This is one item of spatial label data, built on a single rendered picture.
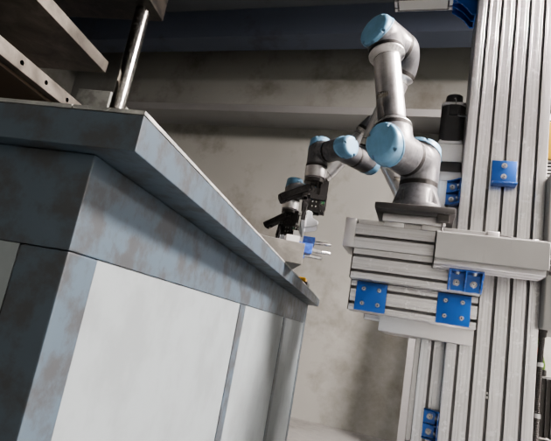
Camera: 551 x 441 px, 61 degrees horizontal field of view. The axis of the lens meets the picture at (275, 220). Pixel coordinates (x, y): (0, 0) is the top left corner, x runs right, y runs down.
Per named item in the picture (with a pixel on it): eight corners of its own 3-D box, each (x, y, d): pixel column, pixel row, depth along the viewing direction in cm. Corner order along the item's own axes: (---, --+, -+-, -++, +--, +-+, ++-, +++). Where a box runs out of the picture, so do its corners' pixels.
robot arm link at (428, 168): (446, 187, 145) (450, 147, 148) (421, 173, 137) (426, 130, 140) (413, 192, 155) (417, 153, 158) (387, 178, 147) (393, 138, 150)
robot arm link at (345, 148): (367, 142, 160) (343, 149, 168) (345, 129, 153) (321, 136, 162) (365, 164, 158) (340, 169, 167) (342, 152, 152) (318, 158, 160)
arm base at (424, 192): (440, 223, 149) (442, 193, 151) (442, 210, 135) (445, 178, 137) (391, 218, 154) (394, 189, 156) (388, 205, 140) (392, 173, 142)
